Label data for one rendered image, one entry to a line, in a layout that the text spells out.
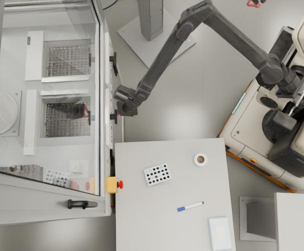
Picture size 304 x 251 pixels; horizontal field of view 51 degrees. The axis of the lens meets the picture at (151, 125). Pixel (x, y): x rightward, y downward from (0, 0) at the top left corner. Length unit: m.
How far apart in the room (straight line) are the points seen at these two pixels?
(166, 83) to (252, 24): 0.90
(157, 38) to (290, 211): 1.70
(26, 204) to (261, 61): 0.98
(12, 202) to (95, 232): 1.89
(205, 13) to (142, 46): 1.59
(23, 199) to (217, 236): 1.16
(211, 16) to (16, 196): 0.87
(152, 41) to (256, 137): 1.16
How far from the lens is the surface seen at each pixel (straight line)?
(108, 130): 1.55
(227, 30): 1.23
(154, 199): 1.66
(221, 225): 1.64
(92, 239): 2.47
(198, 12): 1.18
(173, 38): 1.24
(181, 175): 1.67
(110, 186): 1.53
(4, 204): 0.57
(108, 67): 1.66
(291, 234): 1.78
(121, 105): 1.53
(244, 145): 2.25
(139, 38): 2.76
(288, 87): 1.39
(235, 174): 2.49
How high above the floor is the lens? 2.41
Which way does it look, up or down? 75 degrees down
